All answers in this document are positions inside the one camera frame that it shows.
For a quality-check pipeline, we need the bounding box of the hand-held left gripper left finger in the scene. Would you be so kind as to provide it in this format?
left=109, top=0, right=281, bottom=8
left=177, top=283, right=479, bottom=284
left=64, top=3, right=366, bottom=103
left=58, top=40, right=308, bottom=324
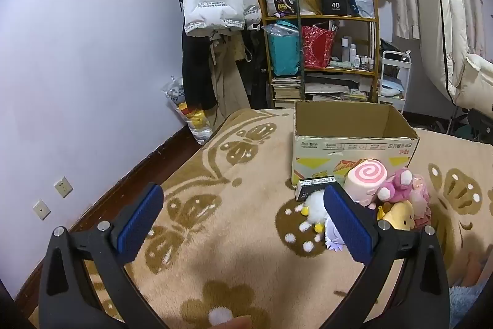
left=39, top=183, right=170, bottom=329

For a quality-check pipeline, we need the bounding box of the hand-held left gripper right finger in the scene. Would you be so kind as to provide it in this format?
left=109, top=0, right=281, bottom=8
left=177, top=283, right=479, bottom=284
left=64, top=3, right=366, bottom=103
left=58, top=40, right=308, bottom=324
left=323, top=184, right=451, bottom=329

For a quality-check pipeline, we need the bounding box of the purple-haired plush doll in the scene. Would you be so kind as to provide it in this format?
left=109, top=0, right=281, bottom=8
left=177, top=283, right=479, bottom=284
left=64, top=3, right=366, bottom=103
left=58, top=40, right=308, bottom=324
left=324, top=217, right=347, bottom=253

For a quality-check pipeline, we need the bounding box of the pink swirl roll plush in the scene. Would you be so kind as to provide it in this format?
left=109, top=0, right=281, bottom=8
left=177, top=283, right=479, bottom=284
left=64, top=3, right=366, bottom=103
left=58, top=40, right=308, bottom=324
left=344, top=158, right=388, bottom=208

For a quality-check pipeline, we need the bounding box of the yellow plush toy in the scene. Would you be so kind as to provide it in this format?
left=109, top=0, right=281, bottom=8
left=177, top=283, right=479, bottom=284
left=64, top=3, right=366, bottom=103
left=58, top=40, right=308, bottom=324
left=377, top=200, right=418, bottom=231

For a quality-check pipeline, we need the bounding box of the pink bear plush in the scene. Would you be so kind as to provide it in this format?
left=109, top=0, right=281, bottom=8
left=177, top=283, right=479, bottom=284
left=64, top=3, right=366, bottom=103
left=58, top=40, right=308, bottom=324
left=377, top=167, right=414, bottom=203

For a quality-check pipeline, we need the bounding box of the printed cardboard box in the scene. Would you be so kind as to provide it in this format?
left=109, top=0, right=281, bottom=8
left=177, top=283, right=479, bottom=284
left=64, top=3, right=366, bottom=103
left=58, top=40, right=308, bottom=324
left=291, top=100, right=420, bottom=188

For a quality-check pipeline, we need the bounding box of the person's left hand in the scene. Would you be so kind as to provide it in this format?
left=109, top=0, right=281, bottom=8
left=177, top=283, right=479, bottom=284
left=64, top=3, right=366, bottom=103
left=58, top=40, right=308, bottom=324
left=220, top=315, right=252, bottom=329

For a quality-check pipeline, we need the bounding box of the white duck plush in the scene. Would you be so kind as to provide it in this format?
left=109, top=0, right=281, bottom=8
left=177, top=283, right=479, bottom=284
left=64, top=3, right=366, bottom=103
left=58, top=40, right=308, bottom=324
left=300, top=190, right=332, bottom=233

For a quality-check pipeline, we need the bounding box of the small black and white box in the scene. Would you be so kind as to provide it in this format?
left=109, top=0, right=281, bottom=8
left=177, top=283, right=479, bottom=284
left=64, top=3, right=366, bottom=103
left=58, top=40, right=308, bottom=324
left=296, top=177, right=337, bottom=202

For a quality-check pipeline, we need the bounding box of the pink frilly plush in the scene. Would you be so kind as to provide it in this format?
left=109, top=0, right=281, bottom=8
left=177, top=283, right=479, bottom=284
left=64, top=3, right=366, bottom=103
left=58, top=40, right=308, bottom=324
left=410, top=175, right=431, bottom=218

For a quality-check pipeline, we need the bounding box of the beige patterned blanket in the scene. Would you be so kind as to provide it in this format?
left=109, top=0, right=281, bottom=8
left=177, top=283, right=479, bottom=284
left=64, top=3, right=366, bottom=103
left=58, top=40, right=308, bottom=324
left=29, top=107, right=493, bottom=329

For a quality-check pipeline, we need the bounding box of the plastic bag of snacks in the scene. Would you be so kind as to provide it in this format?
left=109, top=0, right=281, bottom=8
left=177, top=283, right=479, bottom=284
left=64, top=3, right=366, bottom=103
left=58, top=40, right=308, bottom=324
left=162, top=76, right=214, bottom=145

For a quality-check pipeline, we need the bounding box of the pile of books and papers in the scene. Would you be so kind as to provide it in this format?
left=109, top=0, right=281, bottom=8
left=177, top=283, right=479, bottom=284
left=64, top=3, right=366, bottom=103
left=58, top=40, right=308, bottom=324
left=304, top=72, right=376, bottom=103

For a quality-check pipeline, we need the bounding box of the blue fuzzy cloth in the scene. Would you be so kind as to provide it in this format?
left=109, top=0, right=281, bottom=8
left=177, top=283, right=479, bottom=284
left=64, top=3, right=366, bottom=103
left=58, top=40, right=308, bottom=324
left=449, top=283, right=488, bottom=329

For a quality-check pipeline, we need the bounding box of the stack of books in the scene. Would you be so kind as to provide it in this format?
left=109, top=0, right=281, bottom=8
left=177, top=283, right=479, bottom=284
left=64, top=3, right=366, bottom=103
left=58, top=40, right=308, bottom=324
left=271, top=76, right=303, bottom=109

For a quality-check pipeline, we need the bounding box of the white trolley cart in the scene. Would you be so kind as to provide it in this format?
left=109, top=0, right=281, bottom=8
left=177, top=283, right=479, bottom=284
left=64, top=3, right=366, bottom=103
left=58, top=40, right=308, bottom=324
left=377, top=49, right=412, bottom=114

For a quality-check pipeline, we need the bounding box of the black coat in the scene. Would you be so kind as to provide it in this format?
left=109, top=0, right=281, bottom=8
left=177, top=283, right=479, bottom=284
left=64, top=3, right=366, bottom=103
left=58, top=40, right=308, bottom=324
left=181, top=32, right=216, bottom=110

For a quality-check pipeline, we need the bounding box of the group of cosmetic bottles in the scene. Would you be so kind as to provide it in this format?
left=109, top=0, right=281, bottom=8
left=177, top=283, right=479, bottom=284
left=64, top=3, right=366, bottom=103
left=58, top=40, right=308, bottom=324
left=341, top=37, right=376, bottom=69

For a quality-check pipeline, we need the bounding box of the beige coat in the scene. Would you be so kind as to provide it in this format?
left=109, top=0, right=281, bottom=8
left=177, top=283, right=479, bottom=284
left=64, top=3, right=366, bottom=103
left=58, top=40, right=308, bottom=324
left=208, top=30, right=251, bottom=129

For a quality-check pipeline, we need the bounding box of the black hanging garment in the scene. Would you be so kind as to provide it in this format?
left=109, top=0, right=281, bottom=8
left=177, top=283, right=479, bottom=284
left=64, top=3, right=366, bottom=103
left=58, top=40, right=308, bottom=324
left=242, top=28, right=270, bottom=110

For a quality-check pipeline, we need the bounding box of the red patterned bag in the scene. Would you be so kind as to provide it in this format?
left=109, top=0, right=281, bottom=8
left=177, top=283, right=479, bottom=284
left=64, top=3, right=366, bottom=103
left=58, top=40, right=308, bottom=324
left=301, top=25, right=336, bottom=69

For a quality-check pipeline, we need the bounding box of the teal bag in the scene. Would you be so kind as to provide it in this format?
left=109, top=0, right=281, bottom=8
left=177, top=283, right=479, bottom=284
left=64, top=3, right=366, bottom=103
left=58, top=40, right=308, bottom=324
left=267, top=21, right=302, bottom=77

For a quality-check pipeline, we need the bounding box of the green pole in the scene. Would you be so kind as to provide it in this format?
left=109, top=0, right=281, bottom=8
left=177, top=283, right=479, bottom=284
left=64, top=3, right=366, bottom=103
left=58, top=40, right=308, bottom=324
left=293, top=0, right=307, bottom=102

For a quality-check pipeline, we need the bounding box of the wooden shelf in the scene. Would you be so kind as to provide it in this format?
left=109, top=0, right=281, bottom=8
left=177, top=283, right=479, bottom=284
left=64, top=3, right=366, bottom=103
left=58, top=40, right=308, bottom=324
left=256, top=0, right=380, bottom=110

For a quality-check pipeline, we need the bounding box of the white padded chair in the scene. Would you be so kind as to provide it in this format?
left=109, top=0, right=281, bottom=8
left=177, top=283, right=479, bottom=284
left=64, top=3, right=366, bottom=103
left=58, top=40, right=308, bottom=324
left=414, top=0, right=493, bottom=110

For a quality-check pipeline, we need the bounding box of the black gift box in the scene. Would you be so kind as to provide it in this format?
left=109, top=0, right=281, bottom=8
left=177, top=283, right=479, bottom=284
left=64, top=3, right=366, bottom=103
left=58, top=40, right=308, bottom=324
left=320, top=0, right=350, bottom=17

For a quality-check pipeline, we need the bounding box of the white wall socket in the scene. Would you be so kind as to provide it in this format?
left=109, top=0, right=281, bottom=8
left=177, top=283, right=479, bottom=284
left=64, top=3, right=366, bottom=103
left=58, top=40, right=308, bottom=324
left=54, top=177, right=74, bottom=199
left=33, top=200, right=51, bottom=220

